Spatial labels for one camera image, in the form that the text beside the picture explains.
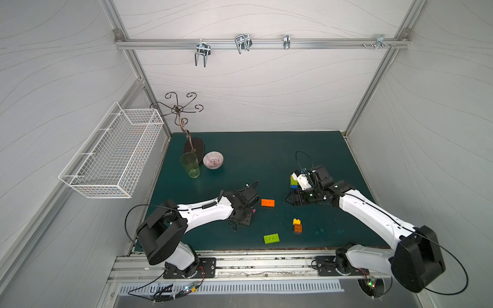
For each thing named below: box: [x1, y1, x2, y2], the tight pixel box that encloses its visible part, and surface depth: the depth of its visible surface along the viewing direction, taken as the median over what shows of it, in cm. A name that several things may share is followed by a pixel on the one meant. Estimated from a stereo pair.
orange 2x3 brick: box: [261, 198, 276, 208], surface depth 92 cm
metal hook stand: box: [150, 91, 205, 164], surface depth 92 cm
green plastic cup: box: [179, 151, 201, 179], surface depth 97 cm
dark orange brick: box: [294, 223, 303, 233], surface depth 84 cm
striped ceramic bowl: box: [202, 150, 225, 171], surface depth 106 cm
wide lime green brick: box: [263, 232, 281, 245], surface depth 82 cm
